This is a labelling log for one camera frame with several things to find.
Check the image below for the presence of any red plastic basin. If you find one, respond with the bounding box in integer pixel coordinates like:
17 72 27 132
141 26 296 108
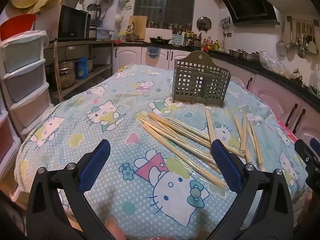
0 14 38 42

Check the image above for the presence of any blender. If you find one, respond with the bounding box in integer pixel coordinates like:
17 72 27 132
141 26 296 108
87 3 102 21

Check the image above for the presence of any row of hanging kitchen utensils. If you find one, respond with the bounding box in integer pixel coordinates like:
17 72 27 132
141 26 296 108
276 16 318 58

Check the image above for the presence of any steel pot lid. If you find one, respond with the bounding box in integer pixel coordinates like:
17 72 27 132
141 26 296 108
196 17 213 33

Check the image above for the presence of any hanging steel whisk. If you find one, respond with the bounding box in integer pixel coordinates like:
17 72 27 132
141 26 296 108
219 17 231 30

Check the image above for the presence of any clear plastic bag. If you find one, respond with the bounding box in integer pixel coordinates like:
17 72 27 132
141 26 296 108
259 51 292 78

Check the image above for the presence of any light blue dish rack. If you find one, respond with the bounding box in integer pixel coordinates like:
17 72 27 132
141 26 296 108
96 27 113 40

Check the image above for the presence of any wooden cutting board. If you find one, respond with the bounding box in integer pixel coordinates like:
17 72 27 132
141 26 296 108
128 15 148 41

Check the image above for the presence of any green perforated utensil holder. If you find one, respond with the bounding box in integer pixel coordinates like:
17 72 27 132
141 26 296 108
172 51 232 108

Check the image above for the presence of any white plastic drawer cabinet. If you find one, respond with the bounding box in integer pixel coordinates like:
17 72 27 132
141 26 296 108
0 30 52 137

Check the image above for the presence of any pile of garlic bulbs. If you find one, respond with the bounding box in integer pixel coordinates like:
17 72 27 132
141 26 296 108
291 68 303 81

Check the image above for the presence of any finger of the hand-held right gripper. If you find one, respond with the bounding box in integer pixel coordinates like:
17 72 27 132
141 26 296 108
294 138 317 173
309 137 320 156

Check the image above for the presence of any black microwave oven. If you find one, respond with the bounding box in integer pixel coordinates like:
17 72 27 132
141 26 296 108
58 4 92 40

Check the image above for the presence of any person's left hand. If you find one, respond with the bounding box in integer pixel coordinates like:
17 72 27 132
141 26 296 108
105 215 127 240

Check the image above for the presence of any black wok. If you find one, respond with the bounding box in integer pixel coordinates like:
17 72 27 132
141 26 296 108
149 36 175 45

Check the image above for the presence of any large steel pot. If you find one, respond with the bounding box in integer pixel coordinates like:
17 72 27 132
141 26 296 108
241 51 260 62

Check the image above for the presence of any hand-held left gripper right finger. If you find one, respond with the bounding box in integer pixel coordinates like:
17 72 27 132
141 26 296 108
207 139 296 240

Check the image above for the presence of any round wooden board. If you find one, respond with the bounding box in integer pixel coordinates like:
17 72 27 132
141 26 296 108
24 0 51 15

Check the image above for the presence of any group of bamboo chopsticks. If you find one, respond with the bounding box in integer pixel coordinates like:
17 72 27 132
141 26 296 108
139 106 267 188

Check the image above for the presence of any stack of steel stockpots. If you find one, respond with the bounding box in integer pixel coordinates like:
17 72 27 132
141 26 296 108
58 59 76 89

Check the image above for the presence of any black kitchen countertop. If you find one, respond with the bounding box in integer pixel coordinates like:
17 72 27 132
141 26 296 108
112 41 320 105

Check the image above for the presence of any group of sauce bottles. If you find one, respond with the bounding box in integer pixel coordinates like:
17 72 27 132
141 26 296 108
201 37 224 52

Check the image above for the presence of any row of spice jars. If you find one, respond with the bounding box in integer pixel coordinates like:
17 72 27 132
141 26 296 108
147 21 193 31

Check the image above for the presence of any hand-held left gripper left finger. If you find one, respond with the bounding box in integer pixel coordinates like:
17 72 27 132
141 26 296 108
26 139 114 240

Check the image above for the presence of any light blue knife holder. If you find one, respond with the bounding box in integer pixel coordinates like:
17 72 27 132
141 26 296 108
172 33 186 46

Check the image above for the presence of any wooden storage shelf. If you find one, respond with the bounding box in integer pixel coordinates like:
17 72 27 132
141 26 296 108
44 39 114 99

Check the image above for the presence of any white jug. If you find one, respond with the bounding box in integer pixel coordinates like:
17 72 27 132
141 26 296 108
114 14 124 30

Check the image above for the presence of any grey pot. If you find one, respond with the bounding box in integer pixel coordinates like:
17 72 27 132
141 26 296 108
59 0 80 8

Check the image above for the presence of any blue tin can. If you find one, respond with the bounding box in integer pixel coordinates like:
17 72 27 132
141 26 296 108
74 57 89 80

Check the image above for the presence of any dark window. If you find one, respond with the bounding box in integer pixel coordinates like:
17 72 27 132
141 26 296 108
133 0 196 28

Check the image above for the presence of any black range hood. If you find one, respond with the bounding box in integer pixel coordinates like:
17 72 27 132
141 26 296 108
217 0 280 27

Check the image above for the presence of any cartoon cat printed blanket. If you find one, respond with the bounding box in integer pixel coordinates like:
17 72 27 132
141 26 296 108
14 64 309 240

